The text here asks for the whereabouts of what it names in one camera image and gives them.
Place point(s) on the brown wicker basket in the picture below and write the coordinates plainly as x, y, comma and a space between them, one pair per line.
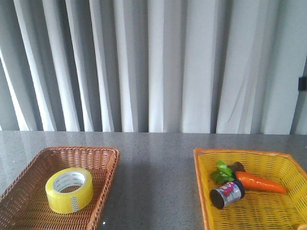
24, 205

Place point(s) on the dark brown toy piece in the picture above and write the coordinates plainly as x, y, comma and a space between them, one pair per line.
237, 166

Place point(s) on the grey pleated curtain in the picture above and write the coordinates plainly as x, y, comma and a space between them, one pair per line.
189, 66

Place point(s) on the small printed can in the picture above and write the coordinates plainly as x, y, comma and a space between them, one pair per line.
227, 194

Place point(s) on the yellow plastic woven basket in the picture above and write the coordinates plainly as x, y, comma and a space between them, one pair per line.
258, 210

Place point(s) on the green toy leaves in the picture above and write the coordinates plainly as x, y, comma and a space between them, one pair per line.
223, 173

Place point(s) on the orange toy carrot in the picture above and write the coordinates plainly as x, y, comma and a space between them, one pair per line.
250, 181

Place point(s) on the yellow packing tape roll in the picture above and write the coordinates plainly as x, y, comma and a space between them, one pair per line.
69, 190

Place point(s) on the yellow fruit at corner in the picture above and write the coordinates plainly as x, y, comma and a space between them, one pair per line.
302, 226

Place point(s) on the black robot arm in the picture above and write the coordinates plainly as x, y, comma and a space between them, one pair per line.
302, 83

